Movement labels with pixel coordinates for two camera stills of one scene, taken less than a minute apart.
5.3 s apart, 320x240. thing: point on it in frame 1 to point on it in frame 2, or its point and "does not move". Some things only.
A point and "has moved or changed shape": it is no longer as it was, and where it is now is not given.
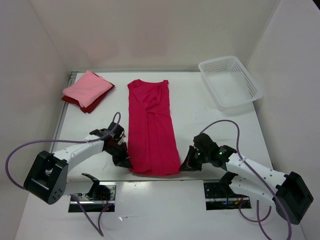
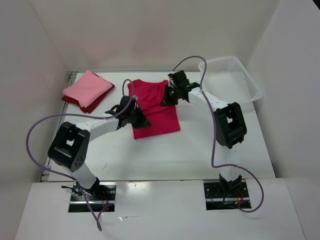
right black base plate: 219,195 does not move
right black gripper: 193,158 to 169,95
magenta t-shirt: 152,147 has moved or changed shape
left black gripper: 120,155 to 136,116
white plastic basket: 231,83 does not move
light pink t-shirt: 88,89 does not move
